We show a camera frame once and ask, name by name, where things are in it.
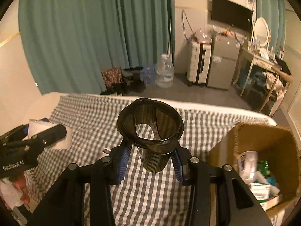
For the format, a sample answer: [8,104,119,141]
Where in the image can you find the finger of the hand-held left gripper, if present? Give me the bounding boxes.
[0,124,29,144]
[4,124,67,149]

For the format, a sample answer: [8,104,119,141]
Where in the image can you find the green bottle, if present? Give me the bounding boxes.
[257,160,270,177]

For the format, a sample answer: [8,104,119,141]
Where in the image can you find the clear plastic bag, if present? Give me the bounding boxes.
[192,28,212,44]

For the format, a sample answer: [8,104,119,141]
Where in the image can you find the grey mini fridge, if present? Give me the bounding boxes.
[206,33,241,90]

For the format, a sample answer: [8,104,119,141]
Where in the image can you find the flat white box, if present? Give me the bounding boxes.
[259,194,283,212]

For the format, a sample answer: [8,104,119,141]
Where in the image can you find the blue white tissue packet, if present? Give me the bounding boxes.
[24,118,74,150]

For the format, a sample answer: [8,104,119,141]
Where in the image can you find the white plastic jar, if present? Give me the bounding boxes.
[237,151,258,182]

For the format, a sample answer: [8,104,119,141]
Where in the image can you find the large clear water bottle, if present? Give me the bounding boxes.
[155,54,175,88]

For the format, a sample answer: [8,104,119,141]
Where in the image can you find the crushed clear water bottle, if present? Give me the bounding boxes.
[140,63,157,86]

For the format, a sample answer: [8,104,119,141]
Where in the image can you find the narrow green curtain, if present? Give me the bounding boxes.
[253,0,287,50]

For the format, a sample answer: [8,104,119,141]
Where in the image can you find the thin white rod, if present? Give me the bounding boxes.
[166,14,173,57]

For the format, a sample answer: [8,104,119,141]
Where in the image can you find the white dressing desk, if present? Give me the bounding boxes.
[233,47,292,114]

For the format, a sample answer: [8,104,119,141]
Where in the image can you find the green white small box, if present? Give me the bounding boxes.
[250,182,271,200]

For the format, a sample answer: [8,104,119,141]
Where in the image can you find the black cloth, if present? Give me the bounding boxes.
[275,58,292,76]

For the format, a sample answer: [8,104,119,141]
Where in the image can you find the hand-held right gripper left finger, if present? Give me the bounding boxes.
[27,139,132,226]

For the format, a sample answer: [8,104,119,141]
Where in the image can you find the wide green curtain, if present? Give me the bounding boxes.
[18,0,176,97]

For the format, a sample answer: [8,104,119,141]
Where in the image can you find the white sliding wardrobe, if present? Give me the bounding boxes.
[279,9,301,129]

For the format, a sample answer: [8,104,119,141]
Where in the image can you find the white oval vanity mirror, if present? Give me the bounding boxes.
[250,17,271,50]

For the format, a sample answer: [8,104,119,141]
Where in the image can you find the brown cardboard box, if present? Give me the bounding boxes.
[209,122,299,226]

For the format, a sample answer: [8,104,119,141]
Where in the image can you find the white suitcase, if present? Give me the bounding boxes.
[187,40,212,86]

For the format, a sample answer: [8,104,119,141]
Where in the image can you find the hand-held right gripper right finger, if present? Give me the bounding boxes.
[171,145,273,226]

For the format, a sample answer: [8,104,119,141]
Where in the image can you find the white tube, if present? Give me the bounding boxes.
[255,171,281,194]

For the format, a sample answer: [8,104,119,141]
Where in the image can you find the brown patterned bag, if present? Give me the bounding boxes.
[101,68,123,91]

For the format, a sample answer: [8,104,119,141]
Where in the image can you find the wall cable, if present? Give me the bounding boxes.
[181,10,193,41]

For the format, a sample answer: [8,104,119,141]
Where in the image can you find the white draped cloth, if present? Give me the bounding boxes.
[263,72,288,97]

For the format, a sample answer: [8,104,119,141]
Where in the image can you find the black shoes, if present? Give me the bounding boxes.
[101,68,147,95]

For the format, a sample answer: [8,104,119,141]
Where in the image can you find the black mesh strainer cup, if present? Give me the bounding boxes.
[117,98,184,173]

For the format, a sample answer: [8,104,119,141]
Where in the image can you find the black wall television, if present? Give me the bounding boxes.
[211,0,254,33]

